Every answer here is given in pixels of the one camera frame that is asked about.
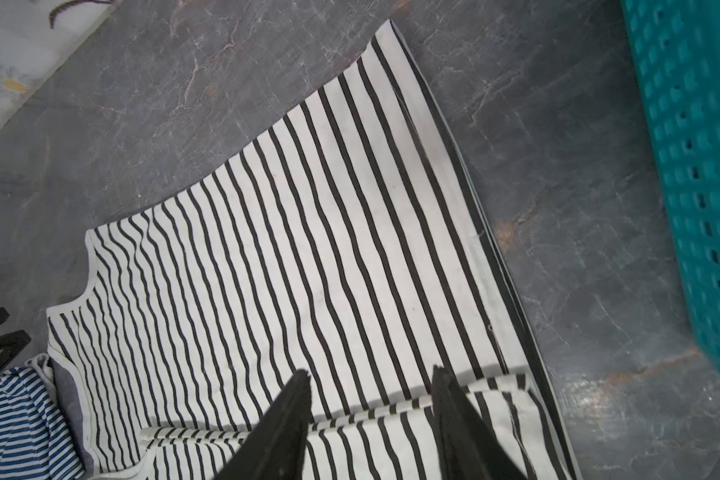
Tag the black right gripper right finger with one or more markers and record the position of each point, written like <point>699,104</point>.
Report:
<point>467,448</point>

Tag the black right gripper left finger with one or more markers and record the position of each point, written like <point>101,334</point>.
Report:
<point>275,448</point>

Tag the blue white striped tank top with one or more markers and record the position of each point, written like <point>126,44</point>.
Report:
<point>35,442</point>

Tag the black white striped tank top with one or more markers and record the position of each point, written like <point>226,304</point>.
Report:
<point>345,240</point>

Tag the teal plastic basket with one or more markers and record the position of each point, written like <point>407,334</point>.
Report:
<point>675,47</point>

